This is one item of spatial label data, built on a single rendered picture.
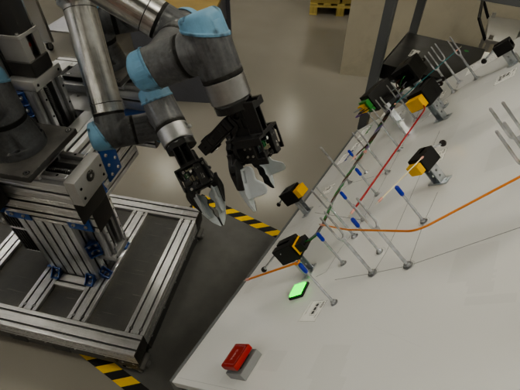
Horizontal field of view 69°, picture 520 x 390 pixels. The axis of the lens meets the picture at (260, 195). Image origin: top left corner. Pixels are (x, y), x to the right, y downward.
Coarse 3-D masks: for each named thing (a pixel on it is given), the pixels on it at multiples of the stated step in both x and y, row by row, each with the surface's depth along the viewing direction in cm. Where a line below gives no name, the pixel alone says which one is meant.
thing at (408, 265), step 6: (366, 210) 59; (372, 216) 59; (366, 222) 58; (372, 228) 58; (378, 228) 59; (384, 234) 59; (390, 246) 60; (396, 252) 60; (402, 258) 60; (408, 264) 60
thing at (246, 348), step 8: (240, 344) 72; (248, 344) 70; (232, 352) 72; (240, 352) 70; (248, 352) 69; (224, 360) 71; (232, 360) 69; (240, 360) 68; (224, 368) 71; (232, 368) 68; (240, 368) 69
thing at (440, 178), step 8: (440, 144) 76; (416, 152) 75; (424, 152) 73; (432, 152) 73; (416, 160) 73; (424, 160) 72; (432, 160) 73; (432, 168) 74; (432, 176) 76; (440, 176) 74; (448, 176) 74; (432, 184) 76
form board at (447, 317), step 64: (448, 128) 93; (512, 128) 72; (384, 192) 90; (448, 192) 70; (512, 192) 57; (320, 256) 87; (384, 256) 68; (448, 256) 56; (512, 256) 47; (256, 320) 84; (320, 320) 66; (384, 320) 54; (448, 320) 46; (512, 320) 40; (192, 384) 81; (256, 384) 64; (320, 384) 53; (384, 384) 45; (448, 384) 40; (512, 384) 35
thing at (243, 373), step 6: (252, 354) 70; (258, 354) 70; (246, 360) 70; (252, 360) 69; (246, 366) 68; (252, 366) 69; (228, 372) 71; (234, 372) 69; (240, 372) 68; (246, 372) 68; (234, 378) 70; (240, 378) 68; (246, 378) 67
